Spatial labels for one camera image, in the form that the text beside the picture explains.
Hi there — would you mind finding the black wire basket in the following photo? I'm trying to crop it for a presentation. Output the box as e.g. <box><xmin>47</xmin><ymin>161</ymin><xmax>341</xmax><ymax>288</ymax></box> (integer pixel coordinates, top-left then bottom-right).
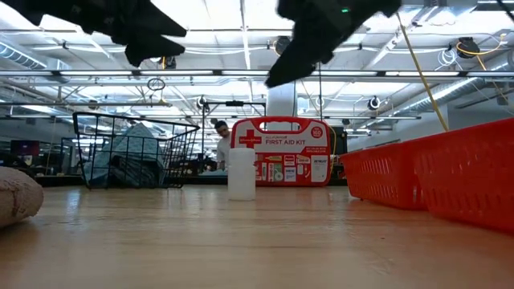
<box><xmin>71</xmin><ymin>112</ymin><xmax>201</xmax><ymax>189</ymax></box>

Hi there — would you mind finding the yellow hanging strap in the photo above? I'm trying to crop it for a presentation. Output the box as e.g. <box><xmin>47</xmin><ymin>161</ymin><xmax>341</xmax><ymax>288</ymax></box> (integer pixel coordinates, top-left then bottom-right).
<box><xmin>396</xmin><ymin>14</ymin><xmax>450</xmax><ymax>132</ymax></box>

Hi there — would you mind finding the dark background monitor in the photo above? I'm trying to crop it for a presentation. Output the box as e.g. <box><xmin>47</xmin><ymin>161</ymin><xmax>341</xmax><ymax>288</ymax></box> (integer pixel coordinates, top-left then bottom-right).
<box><xmin>10</xmin><ymin>140</ymin><xmax>41</xmax><ymax>157</ymax></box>

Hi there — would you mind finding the grey-blue cloth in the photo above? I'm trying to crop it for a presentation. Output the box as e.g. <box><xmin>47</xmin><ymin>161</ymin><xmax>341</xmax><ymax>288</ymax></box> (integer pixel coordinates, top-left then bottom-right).
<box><xmin>83</xmin><ymin>122</ymin><xmax>166</xmax><ymax>189</ymax></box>

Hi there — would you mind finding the person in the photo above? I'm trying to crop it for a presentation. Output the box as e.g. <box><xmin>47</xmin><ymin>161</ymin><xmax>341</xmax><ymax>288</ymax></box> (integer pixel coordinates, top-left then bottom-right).
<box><xmin>214</xmin><ymin>119</ymin><xmax>234</xmax><ymax>173</ymax></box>

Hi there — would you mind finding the large red plastic basket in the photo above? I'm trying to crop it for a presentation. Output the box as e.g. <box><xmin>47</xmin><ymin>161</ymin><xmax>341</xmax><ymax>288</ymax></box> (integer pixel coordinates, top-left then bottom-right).
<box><xmin>413</xmin><ymin>118</ymin><xmax>514</xmax><ymax>236</ymax></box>

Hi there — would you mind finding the red first aid kit case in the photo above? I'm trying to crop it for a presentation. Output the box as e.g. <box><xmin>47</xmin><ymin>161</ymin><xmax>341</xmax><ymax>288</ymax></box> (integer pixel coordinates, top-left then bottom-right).
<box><xmin>230</xmin><ymin>116</ymin><xmax>332</xmax><ymax>188</ymax></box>

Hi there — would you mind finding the white plastic bottle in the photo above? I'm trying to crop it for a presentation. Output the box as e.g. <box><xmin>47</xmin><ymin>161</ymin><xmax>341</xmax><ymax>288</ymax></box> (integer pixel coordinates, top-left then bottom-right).
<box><xmin>227</xmin><ymin>147</ymin><xmax>257</xmax><ymax>201</ymax></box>

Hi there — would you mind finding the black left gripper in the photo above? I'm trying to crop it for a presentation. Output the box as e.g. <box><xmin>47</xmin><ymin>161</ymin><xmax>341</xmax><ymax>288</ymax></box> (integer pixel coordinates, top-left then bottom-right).
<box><xmin>2</xmin><ymin>0</ymin><xmax>188</xmax><ymax>67</ymax></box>

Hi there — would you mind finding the black table edge rail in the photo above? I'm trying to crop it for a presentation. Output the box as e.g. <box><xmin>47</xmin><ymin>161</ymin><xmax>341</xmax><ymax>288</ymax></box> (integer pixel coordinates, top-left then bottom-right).
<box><xmin>34</xmin><ymin>174</ymin><xmax>349</xmax><ymax>188</ymax></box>

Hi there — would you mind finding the long ceiling light strip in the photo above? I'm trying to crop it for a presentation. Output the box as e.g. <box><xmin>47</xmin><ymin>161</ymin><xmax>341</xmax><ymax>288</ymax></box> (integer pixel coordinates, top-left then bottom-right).
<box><xmin>0</xmin><ymin>70</ymin><xmax>514</xmax><ymax>78</ymax></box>

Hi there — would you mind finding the silver ventilation duct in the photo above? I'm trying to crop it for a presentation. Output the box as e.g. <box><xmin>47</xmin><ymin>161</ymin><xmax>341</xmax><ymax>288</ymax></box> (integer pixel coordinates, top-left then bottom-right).
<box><xmin>395</xmin><ymin>75</ymin><xmax>514</xmax><ymax>116</ymax></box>

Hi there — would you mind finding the white square column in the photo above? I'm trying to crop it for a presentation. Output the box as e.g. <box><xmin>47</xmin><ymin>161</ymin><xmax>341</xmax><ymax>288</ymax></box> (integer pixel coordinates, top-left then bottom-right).
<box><xmin>266</xmin><ymin>82</ymin><xmax>297</xmax><ymax>120</ymax></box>

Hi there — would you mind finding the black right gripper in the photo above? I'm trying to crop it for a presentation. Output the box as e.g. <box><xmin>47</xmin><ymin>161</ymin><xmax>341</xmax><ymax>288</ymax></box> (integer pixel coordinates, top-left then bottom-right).
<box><xmin>264</xmin><ymin>0</ymin><xmax>402</xmax><ymax>88</ymax></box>

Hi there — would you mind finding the black metal frame stand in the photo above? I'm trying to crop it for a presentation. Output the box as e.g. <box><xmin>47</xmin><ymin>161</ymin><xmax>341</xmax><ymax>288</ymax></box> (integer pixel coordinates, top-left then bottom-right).
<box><xmin>202</xmin><ymin>100</ymin><xmax>267</xmax><ymax>180</ymax></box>

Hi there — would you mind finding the small red plastic basket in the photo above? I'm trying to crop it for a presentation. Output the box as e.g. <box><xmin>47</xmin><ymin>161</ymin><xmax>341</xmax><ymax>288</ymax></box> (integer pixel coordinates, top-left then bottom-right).
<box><xmin>340</xmin><ymin>140</ymin><xmax>426</xmax><ymax>212</ymax></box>

